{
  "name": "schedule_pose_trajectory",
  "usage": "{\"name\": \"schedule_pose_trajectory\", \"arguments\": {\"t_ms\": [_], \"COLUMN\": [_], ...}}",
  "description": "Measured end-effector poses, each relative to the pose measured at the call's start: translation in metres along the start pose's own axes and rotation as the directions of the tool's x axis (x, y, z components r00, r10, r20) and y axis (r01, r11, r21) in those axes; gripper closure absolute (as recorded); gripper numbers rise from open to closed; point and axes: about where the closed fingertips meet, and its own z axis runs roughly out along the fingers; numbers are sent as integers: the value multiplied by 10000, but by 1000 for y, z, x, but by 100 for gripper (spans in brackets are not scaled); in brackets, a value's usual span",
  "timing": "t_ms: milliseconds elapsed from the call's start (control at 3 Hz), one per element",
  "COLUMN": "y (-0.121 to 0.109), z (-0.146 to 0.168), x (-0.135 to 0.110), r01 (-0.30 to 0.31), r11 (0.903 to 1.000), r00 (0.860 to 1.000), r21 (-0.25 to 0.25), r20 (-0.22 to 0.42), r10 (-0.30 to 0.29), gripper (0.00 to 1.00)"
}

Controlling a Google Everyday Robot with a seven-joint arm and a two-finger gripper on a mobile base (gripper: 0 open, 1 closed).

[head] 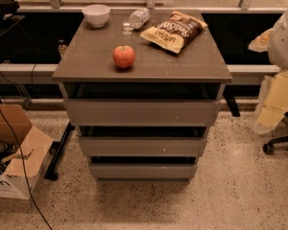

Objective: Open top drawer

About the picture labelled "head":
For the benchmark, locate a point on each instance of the black table leg right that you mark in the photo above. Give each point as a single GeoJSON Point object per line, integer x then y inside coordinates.
{"type": "Point", "coordinates": [229, 95]}

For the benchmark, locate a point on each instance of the grey middle drawer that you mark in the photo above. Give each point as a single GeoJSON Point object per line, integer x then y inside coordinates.
{"type": "Point", "coordinates": [142, 146]}

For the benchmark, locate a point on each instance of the open cardboard box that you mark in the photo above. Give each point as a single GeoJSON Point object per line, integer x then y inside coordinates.
{"type": "Point", "coordinates": [24, 150]}

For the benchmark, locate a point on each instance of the grey bottom drawer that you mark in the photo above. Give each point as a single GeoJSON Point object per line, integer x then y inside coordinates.
{"type": "Point", "coordinates": [150, 171]}

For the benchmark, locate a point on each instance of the red apple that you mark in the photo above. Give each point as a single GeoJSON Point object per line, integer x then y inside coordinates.
{"type": "Point", "coordinates": [123, 56]}

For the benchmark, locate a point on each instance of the black table leg left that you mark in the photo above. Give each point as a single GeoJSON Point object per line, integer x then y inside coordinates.
{"type": "Point", "coordinates": [56, 151]}

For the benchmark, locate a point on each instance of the brown yellow chip bag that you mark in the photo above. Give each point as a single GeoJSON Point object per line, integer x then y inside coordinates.
{"type": "Point", "coordinates": [175, 32]}

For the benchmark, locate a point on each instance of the white bowl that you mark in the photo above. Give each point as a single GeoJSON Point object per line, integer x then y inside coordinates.
{"type": "Point", "coordinates": [96, 15]}

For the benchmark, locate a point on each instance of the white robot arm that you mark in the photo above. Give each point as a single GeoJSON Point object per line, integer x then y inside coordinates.
{"type": "Point", "coordinates": [275, 42]}

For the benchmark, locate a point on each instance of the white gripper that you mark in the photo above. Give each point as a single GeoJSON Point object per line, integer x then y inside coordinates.
{"type": "Point", "coordinates": [285, 45]}

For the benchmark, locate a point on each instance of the clear plastic water bottle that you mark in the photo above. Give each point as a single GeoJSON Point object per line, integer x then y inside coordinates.
{"type": "Point", "coordinates": [138, 18]}

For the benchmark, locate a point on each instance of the black table leg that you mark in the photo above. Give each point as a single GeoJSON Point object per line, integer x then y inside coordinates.
{"type": "Point", "coordinates": [229, 95]}
{"type": "Point", "coordinates": [56, 151]}

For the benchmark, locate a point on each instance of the grey top drawer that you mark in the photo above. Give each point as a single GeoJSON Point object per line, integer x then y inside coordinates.
{"type": "Point", "coordinates": [141, 114]}

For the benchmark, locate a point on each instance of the grey drawer cabinet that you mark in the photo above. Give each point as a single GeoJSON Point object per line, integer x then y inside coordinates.
{"type": "Point", "coordinates": [87, 72]}

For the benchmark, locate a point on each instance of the grey drawer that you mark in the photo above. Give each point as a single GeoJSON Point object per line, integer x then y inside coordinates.
{"type": "Point", "coordinates": [142, 146]}
{"type": "Point", "coordinates": [150, 171]}
{"type": "Point", "coordinates": [141, 114]}

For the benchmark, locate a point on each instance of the small bottle behind cabinet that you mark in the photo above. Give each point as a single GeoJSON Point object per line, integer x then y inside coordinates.
{"type": "Point", "coordinates": [62, 47]}

